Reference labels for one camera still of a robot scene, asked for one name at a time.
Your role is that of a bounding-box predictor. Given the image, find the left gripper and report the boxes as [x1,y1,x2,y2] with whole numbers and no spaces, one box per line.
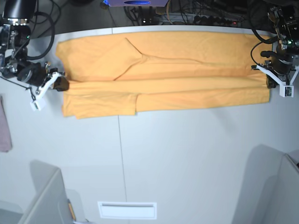
[265,52,293,89]

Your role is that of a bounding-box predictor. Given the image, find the grey bin left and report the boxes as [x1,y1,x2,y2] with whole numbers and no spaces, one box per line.
[0,160,74,224]

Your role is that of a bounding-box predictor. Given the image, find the pink folded cloth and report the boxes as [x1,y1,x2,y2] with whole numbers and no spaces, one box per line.
[0,96,12,153]

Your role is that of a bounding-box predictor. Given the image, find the orange pencil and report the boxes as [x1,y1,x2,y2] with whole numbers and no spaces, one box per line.
[68,199,76,221]

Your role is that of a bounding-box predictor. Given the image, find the purple box with blue oval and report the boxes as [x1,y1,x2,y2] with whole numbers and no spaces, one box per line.
[103,0,168,7]

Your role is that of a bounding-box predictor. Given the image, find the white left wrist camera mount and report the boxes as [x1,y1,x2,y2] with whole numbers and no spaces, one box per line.
[251,65,299,98]

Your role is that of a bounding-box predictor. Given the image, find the black power strip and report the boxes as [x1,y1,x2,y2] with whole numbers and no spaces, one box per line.
[193,15,244,26]

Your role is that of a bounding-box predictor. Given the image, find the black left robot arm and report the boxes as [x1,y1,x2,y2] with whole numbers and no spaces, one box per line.
[247,0,299,91]

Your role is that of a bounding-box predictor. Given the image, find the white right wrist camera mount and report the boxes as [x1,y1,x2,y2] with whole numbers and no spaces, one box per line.
[30,71,66,111]

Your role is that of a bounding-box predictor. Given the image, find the white label plate on table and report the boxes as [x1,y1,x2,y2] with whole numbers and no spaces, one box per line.
[98,202,157,220]

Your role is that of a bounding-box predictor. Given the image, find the orange T-shirt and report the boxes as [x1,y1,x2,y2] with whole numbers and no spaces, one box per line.
[56,31,270,119]

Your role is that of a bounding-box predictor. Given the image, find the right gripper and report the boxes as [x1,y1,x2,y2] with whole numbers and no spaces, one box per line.
[16,62,70,91]

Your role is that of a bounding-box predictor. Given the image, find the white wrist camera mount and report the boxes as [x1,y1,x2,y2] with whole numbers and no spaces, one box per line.
[30,71,66,111]
[251,65,299,98]

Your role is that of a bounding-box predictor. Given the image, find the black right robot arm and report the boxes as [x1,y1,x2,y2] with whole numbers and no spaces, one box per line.
[0,0,69,91]

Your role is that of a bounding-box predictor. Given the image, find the grey bin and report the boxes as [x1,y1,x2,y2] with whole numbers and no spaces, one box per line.
[268,155,299,224]
[0,160,74,224]

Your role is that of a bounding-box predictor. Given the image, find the grey bin right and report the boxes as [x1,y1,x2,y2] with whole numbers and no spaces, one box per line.
[268,155,299,224]

